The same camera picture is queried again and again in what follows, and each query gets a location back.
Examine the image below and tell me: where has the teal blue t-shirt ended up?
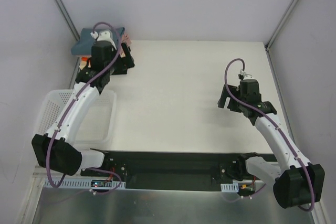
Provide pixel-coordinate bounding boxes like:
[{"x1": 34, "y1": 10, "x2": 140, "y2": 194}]
[{"x1": 71, "y1": 28, "x2": 118, "y2": 57}]

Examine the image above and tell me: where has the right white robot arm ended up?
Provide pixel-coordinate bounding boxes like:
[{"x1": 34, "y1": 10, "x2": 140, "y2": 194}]
[{"x1": 218, "y1": 79, "x2": 325, "y2": 211}]

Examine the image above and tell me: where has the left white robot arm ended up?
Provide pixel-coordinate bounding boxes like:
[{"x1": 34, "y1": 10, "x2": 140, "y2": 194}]
[{"x1": 32, "y1": 40, "x2": 135, "y2": 176}]

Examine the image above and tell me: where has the folded pink t-shirt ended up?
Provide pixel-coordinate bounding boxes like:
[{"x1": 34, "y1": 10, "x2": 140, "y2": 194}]
[{"x1": 120, "y1": 32, "x2": 132, "y2": 58}]

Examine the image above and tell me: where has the folded cream t-shirt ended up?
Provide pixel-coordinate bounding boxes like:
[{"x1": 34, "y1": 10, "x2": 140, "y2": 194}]
[{"x1": 79, "y1": 60, "x2": 90, "y2": 70}]

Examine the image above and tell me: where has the white perforated plastic basket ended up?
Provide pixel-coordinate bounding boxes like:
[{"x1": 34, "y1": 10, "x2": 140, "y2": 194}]
[{"x1": 34, "y1": 89, "x2": 117, "y2": 148}]

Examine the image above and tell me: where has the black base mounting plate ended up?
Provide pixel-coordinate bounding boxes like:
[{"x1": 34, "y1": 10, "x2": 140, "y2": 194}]
[{"x1": 78, "y1": 148, "x2": 279, "y2": 192}]

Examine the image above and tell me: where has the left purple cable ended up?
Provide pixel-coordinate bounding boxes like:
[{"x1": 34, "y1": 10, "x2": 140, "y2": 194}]
[{"x1": 46, "y1": 22, "x2": 123, "y2": 196}]

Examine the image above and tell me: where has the purple cable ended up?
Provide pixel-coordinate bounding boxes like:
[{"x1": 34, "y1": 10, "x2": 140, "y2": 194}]
[
  {"x1": 222, "y1": 58, "x2": 316, "y2": 212},
  {"x1": 46, "y1": 22, "x2": 123, "y2": 196}
]

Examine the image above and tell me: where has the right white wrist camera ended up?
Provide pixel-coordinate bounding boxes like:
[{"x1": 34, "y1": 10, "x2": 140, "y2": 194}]
[{"x1": 238, "y1": 69, "x2": 255, "y2": 80}]

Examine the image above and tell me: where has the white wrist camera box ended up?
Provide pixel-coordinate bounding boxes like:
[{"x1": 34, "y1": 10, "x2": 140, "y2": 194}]
[{"x1": 90, "y1": 30, "x2": 116, "y2": 50}]

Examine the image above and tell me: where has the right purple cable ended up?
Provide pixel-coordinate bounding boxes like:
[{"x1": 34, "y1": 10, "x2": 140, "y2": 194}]
[{"x1": 222, "y1": 58, "x2": 316, "y2": 212}]

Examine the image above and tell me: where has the left aluminium frame post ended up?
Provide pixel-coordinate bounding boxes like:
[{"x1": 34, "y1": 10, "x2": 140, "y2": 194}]
[{"x1": 54, "y1": 0, "x2": 80, "y2": 41}]

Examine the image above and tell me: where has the aluminium frame post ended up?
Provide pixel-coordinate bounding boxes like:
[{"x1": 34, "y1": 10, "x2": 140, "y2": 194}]
[
  {"x1": 54, "y1": 0, "x2": 80, "y2": 41},
  {"x1": 264, "y1": 0, "x2": 317, "y2": 51}
]

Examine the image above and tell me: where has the right white cable duct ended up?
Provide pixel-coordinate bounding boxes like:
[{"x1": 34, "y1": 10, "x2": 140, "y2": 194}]
[{"x1": 220, "y1": 183, "x2": 254, "y2": 193}]

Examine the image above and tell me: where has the white cable duct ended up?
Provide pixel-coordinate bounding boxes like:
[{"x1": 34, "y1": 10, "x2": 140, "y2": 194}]
[
  {"x1": 59, "y1": 179, "x2": 126, "y2": 190},
  {"x1": 220, "y1": 183, "x2": 254, "y2": 193}
]

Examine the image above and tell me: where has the left white cable duct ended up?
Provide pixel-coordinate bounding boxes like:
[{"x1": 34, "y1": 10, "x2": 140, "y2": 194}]
[{"x1": 59, "y1": 179, "x2": 126, "y2": 190}]

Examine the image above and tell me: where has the right aluminium frame post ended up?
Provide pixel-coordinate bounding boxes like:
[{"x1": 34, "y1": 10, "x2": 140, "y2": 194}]
[{"x1": 264, "y1": 0, "x2": 317, "y2": 51}]

